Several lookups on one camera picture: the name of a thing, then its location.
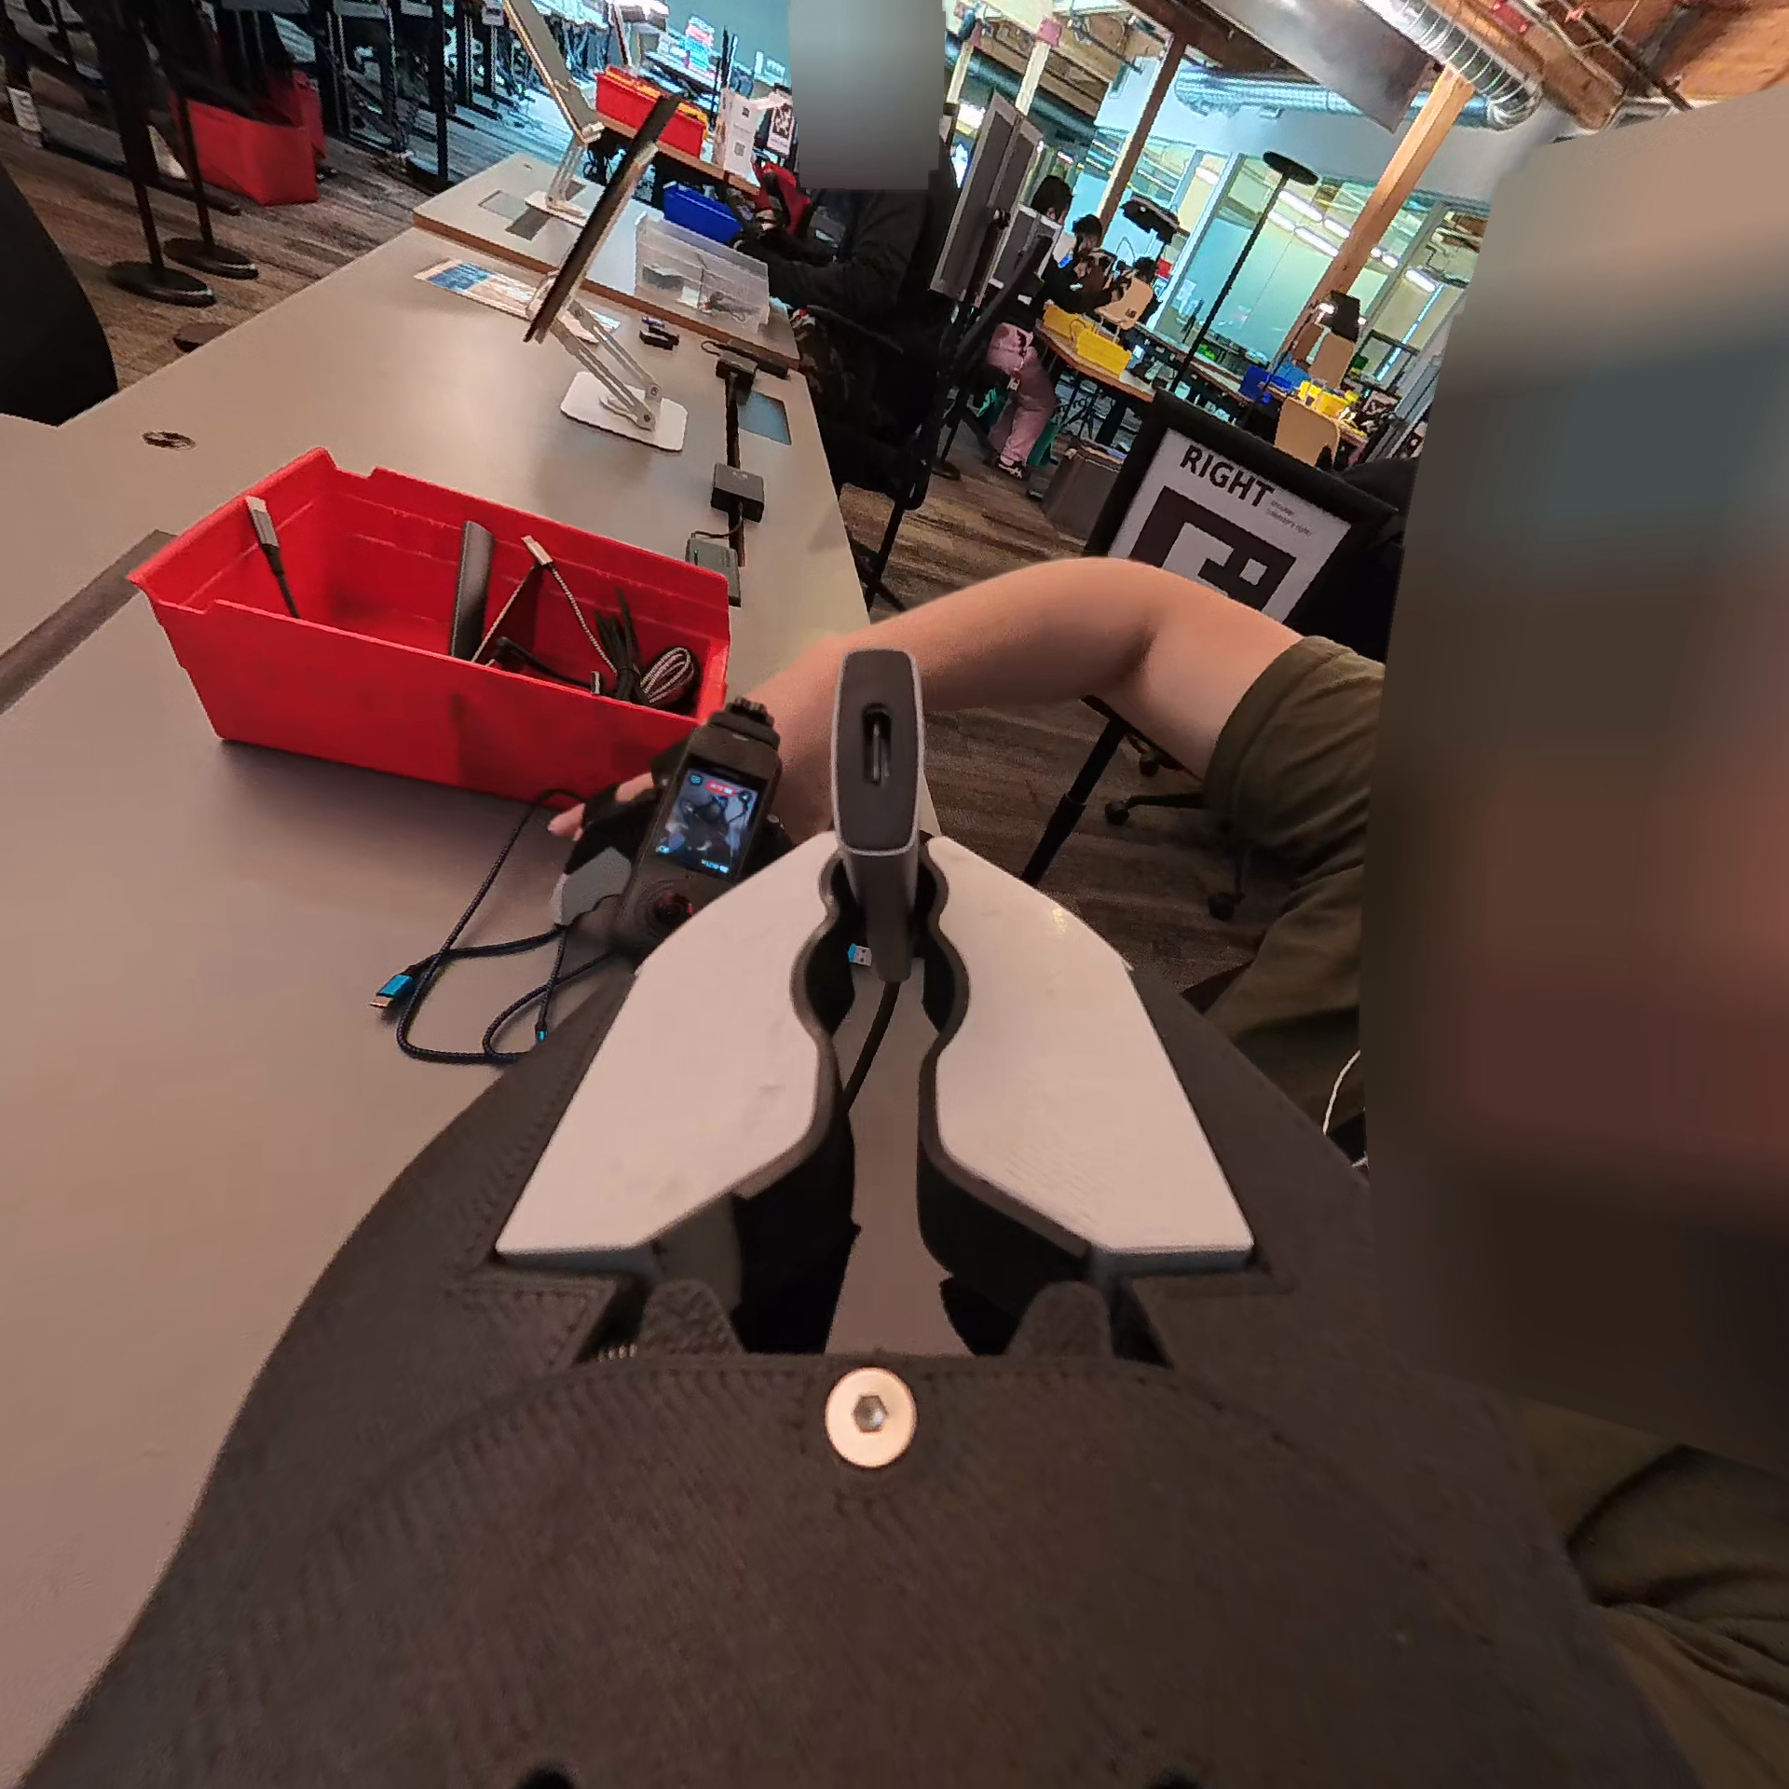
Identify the blue braided cable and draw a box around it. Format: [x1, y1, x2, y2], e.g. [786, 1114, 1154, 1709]
[366, 790, 626, 1070]

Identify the black framed tag sign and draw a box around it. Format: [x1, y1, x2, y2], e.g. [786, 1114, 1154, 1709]
[1081, 387, 1403, 648]

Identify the black floor lamp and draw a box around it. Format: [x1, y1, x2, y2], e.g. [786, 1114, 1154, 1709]
[1171, 150, 1323, 406]

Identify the black bin divider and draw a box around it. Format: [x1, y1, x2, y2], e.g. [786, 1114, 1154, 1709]
[473, 566, 544, 667]

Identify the blue printed leaflet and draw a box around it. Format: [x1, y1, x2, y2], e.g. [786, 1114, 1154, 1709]
[412, 255, 546, 321]

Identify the silver ventilation duct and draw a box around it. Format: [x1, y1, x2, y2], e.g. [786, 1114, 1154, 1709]
[1174, 0, 1547, 134]

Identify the person's right forearm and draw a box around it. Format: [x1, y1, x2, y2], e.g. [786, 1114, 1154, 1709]
[917, 555, 1312, 784]

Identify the person's right hand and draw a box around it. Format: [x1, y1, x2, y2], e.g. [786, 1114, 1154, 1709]
[754, 656, 841, 843]

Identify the black office chair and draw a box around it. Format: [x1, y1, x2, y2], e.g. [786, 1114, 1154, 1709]
[0, 164, 119, 424]

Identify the yellow storage bin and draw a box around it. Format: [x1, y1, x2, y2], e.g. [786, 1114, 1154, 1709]
[1042, 305, 1133, 381]

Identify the black hub cable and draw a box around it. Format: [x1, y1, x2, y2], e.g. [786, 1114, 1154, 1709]
[243, 494, 305, 620]
[836, 975, 903, 1119]

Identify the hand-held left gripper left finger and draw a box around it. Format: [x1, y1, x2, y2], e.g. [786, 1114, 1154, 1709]
[492, 839, 851, 1279]

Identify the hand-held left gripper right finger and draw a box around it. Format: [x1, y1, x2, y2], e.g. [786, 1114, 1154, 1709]
[917, 833, 1262, 1283]

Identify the black stanchion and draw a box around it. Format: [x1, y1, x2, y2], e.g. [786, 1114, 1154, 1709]
[109, 0, 218, 306]

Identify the red storage bin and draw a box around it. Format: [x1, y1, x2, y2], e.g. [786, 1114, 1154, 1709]
[594, 65, 709, 158]
[182, 77, 326, 206]

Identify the black and white braided cable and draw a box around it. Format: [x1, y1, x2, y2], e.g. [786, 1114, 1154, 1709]
[523, 536, 709, 708]

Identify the red plastic bin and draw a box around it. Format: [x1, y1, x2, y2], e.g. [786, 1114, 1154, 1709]
[127, 446, 731, 804]

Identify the clear plastic bin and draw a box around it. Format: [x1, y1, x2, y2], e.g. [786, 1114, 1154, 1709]
[633, 209, 774, 315]

